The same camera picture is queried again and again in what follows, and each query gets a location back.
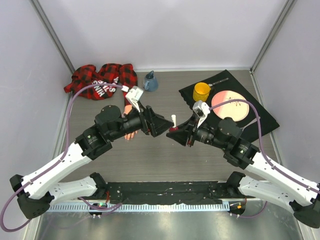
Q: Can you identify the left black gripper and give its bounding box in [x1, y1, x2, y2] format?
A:
[108, 100, 174, 141]

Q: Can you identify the pink cream plate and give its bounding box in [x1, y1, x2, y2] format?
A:
[211, 90, 250, 122]

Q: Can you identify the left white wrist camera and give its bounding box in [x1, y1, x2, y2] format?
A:
[121, 86, 144, 113]

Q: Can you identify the red nail polish bottle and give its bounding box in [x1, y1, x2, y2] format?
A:
[169, 127, 179, 132]

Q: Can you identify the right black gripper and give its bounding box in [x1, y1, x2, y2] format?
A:
[167, 113, 229, 150]

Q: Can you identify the black placemat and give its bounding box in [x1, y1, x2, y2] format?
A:
[178, 69, 280, 142]

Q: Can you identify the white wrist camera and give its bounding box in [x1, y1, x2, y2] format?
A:
[192, 100, 211, 128]
[121, 86, 144, 113]

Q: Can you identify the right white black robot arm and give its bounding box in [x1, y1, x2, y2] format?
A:
[166, 115, 320, 229]

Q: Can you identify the mannequin hand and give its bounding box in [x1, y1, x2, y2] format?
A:
[122, 104, 138, 140]

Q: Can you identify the red black plaid shirt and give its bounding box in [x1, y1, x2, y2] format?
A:
[64, 63, 138, 101]

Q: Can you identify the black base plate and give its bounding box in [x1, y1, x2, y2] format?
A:
[84, 181, 245, 205]

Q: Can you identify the blue ceramic jug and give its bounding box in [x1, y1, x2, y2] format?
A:
[143, 70, 159, 92]

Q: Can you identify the dark handled knife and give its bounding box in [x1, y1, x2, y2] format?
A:
[208, 77, 229, 87]

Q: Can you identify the white nail polish cap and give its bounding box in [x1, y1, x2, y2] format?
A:
[171, 114, 177, 128]

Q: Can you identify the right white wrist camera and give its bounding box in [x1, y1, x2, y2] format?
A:
[192, 100, 211, 128]

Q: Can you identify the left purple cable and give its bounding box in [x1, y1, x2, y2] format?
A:
[0, 83, 126, 231]

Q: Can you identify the yellow mug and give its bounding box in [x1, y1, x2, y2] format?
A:
[192, 82, 213, 102]

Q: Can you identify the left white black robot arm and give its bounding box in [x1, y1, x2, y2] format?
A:
[9, 105, 174, 220]

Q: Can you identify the white cable duct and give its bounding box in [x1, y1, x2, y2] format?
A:
[47, 201, 230, 213]

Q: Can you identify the silver fork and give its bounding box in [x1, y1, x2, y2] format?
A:
[241, 116, 261, 130]

